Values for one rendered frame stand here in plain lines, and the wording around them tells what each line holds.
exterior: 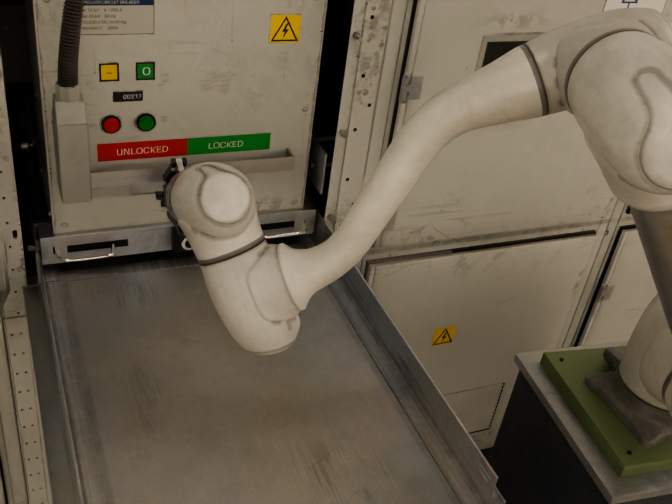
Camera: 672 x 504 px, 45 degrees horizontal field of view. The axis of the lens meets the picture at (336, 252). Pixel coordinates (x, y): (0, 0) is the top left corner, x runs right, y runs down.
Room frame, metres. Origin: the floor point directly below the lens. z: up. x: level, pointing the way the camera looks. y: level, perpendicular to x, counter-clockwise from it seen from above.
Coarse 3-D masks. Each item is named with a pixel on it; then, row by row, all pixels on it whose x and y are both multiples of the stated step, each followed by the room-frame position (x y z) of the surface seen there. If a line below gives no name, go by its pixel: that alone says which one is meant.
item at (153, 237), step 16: (304, 208) 1.41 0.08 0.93; (48, 224) 1.22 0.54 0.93; (144, 224) 1.27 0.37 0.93; (160, 224) 1.28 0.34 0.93; (272, 224) 1.38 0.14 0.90; (288, 224) 1.39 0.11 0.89; (48, 240) 1.18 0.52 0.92; (80, 240) 1.20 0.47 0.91; (96, 240) 1.22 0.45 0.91; (112, 240) 1.23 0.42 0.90; (128, 240) 1.24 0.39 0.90; (144, 240) 1.26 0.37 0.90; (160, 240) 1.27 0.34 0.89; (48, 256) 1.18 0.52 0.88; (80, 256) 1.20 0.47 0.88; (112, 256) 1.23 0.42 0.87
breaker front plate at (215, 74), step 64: (64, 0) 1.22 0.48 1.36; (192, 0) 1.31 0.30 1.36; (256, 0) 1.36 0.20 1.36; (320, 0) 1.41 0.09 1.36; (128, 64) 1.26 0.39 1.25; (192, 64) 1.31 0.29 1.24; (256, 64) 1.36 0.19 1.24; (128, 128) 1.26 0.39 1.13; (192, 128) 1.31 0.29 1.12; (256, 128) 1.36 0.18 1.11; (128, 192) 1.26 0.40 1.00; (256, 192) 1.37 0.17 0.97
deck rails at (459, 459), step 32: (352, 288) 1.24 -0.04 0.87; (64, 320) 1.05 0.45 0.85; (352, 320) 1.17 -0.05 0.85; (384, 320) 1.12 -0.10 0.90; (64, 352) 0.97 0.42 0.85; (384, 352) 1.09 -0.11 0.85; (64, 384) 0.90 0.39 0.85; (416, 384) 1.00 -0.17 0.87; (64, 416) 0.82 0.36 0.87; (416, 416) 0.95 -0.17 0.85; (448, 416) 0.91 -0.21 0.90; (448, 448) 0.89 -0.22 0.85; (96, 480) 0.73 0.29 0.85; (448, 480) 0.82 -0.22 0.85; (480, 480) 0.81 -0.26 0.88
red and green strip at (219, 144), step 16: (112, 144) 1.24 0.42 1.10; (128, 144) 1.26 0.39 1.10; (144, 144) 1.27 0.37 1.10; (160, 144) 1.28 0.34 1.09; (176, 144) 1.30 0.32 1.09; (192, 144) 1.31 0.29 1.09; (208, 144) 1.32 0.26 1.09; (224, 144) 1.34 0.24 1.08; (240, 144) 1.35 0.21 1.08; (256, 144) 1.37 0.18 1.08; (112, 160) 1.24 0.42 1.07
